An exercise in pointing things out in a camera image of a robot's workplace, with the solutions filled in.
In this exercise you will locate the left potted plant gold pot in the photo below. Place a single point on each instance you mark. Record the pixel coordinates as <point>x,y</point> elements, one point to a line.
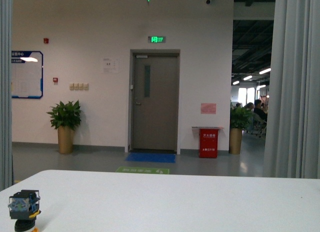
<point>65,118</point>

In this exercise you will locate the seated person dark shirt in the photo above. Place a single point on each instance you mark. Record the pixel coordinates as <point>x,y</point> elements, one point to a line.
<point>257,110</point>

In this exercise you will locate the right grey curtain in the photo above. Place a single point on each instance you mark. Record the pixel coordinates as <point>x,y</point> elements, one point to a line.
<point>292,146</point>

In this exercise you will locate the blue floor mat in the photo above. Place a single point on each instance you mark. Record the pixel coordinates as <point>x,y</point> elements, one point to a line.
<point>151,157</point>

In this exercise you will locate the potted plant gold pot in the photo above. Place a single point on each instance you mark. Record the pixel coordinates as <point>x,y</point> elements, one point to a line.
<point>65,118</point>
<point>239,121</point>

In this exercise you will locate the grey door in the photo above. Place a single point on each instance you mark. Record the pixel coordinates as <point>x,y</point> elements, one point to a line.
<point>155,103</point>

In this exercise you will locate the right potted plant gold pot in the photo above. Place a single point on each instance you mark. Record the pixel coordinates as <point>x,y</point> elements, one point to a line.
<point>239,121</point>

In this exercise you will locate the red fire extinguisher box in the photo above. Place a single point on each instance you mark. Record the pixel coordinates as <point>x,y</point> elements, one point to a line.
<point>208,141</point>

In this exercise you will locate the left grey curtain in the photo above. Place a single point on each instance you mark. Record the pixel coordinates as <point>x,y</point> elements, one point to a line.
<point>6,157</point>

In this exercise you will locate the blue framed notice board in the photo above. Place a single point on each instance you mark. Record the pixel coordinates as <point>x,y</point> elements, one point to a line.
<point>27,69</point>

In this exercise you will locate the grey curtain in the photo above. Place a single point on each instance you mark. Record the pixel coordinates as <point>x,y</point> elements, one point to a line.
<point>6,157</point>
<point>292,146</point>

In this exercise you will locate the seated person grey hair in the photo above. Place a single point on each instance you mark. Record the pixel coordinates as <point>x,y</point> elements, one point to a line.
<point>250,107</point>

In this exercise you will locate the yellow push button switch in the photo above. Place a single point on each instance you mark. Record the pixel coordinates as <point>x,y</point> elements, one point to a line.
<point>24,207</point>

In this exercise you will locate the white paper notice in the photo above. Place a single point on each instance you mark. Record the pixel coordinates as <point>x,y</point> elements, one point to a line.
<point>110,65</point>

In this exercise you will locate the beige wall switch panel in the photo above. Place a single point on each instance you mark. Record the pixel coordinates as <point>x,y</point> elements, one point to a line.
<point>78,86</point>

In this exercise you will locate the green exit sign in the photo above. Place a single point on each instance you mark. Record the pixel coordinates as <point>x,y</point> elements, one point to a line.
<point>156,39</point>

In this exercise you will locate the pink paper notice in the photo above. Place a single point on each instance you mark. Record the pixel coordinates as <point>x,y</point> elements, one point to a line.
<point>208,108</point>

